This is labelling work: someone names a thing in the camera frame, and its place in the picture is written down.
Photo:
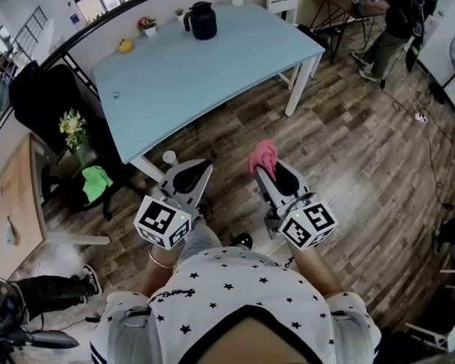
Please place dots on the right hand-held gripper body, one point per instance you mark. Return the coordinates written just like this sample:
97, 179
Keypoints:
307, 224

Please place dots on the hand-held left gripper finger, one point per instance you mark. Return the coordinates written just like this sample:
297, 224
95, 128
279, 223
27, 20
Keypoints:
201, 188
169, 178

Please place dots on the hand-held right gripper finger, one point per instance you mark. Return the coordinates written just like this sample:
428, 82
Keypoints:
269, 190
297, 178

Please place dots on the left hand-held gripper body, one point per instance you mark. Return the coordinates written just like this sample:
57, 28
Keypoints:
161, 218

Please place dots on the pink cloth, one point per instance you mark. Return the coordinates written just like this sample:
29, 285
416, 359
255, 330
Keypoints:
263, 155

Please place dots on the dark blue kettle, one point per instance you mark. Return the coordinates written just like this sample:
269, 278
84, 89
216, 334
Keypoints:
204, 23

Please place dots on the person's right forearm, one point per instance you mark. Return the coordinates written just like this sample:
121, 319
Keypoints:
316, 271

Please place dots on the person's left forearm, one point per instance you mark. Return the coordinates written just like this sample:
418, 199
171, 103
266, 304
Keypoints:
155, 275

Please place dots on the green cloth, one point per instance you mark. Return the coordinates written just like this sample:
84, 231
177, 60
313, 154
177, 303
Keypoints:
95, 184

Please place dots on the white cup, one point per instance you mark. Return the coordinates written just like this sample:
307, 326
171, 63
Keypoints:
170, 157

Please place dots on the person's grey shorts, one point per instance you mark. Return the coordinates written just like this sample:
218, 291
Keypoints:
203, 235

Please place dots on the white star print shirt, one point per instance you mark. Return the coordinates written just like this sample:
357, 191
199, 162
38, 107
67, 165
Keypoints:
231, 298

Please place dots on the light blue table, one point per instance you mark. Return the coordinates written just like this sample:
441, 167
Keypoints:
197, 74

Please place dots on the yellow white flower bouquet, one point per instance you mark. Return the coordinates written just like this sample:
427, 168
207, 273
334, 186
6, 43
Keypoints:
73, 127

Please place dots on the yellow fruit ornament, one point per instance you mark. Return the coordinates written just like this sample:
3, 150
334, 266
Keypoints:
126, 46

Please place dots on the black office chair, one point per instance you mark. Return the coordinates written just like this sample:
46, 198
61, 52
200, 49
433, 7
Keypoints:
41, 101

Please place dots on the light wooden desk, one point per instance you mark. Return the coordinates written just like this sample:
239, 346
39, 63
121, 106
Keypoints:
11, 203

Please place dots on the pink flowers in white pot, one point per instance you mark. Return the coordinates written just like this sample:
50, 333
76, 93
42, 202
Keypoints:
148, 26

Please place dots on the small green potted plant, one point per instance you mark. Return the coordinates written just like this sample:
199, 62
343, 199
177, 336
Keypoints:
179, 14

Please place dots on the white chair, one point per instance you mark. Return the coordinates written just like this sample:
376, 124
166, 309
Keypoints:
284, 0

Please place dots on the dark wooden table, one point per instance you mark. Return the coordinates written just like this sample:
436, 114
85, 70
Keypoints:
337, 0

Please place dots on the white board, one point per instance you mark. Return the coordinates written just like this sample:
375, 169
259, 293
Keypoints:
440, 25

